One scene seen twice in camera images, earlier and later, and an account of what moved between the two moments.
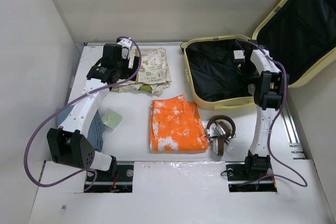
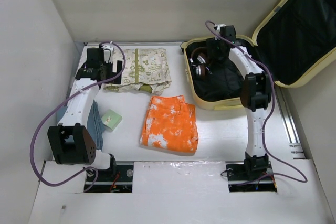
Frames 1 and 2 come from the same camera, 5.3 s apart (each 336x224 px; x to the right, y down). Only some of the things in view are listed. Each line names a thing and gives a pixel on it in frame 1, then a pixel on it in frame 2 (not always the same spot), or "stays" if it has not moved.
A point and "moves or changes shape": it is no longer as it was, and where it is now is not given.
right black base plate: [235, 176] stays
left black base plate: [102, 181] stays
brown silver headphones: [220, 129] → [198, 59]
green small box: [111, 119] stays
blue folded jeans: [95, 136] stays
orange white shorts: [176, 125] moves or changes shape
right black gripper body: [249, 71] → [216, 44]
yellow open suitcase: [300, 30] stays
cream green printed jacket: [154, 75] stays
